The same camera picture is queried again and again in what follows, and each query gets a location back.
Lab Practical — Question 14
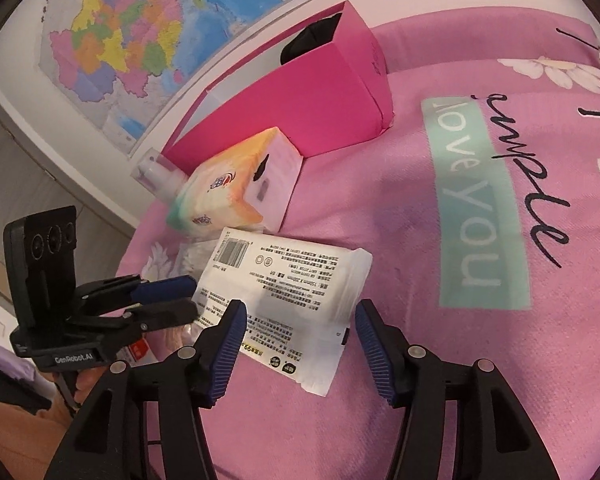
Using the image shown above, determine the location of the white wet wipes pack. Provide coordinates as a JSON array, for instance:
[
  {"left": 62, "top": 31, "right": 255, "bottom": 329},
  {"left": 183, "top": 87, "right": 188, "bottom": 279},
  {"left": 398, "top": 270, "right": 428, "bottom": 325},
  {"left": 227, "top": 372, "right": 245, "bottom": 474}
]
[{"left": 193, "top": 228, "right": 373, "bottom": 396}]

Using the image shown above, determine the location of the black cloth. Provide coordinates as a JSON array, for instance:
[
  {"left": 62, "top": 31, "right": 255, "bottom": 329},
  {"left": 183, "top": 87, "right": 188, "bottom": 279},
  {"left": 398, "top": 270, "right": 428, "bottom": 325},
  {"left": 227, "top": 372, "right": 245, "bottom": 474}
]
[{"left": 279, "top": 13, "right": 341, "bottom": 65}]

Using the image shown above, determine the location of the left forearm orange sleeve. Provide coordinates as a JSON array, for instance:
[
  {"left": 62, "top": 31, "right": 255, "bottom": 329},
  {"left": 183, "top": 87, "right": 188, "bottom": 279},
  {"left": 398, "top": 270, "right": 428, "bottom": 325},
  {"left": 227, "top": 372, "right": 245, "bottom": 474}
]
[{"left": 0, "top": 392, "right": 72, "bottom": 479}]

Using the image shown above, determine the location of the person's left hand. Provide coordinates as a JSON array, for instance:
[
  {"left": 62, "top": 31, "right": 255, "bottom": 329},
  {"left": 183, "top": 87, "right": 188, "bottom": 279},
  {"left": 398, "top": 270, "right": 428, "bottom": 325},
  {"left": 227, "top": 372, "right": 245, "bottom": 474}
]
[{"left": 52, "top": 366, "right": 107, "bottom": 418}]

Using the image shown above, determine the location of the white pump bottle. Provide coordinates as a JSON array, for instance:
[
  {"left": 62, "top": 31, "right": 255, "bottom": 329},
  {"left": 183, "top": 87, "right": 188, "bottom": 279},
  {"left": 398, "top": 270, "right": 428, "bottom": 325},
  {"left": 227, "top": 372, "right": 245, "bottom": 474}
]
[{"left": 131, "top": 148, "right": 188, "bottom": 204}]

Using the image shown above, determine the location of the pastel tissue pack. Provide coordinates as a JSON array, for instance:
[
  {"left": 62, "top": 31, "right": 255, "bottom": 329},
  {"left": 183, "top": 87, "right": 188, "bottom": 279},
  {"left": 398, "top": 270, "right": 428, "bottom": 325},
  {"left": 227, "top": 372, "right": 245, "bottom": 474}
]
[{"left": 166, "top": 127, "right": 303, "bottom": 238}]

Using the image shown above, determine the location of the grey door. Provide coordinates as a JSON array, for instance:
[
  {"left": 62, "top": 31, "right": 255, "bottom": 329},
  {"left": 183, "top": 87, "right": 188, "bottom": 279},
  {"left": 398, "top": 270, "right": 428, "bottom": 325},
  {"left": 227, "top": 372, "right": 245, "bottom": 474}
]
[{"left": 0, "top": 105, "right": 133, "bottom": 313}]

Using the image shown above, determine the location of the pink storage box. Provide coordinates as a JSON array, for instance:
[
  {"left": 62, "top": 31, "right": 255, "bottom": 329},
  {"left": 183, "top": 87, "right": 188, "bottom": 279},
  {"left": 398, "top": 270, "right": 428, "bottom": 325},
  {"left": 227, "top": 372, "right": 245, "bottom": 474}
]
[{"left": 162, "top": 1, "right": 394, "bottom": 172}]

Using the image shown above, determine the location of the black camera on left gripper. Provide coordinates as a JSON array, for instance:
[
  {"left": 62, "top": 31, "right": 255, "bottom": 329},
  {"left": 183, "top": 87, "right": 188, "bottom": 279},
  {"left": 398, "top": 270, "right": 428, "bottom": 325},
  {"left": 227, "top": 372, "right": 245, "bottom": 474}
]
[{"left": 3, "top": 205, "right": 76, "bottom": 353}]

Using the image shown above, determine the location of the colourful wall map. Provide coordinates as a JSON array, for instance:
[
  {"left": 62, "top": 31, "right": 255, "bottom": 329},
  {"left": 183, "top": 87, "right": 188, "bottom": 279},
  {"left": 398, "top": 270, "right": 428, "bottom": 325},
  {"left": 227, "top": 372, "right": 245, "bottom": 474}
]
[{"left": 38, "top": 0, "right": 306, "bottom": 155}]

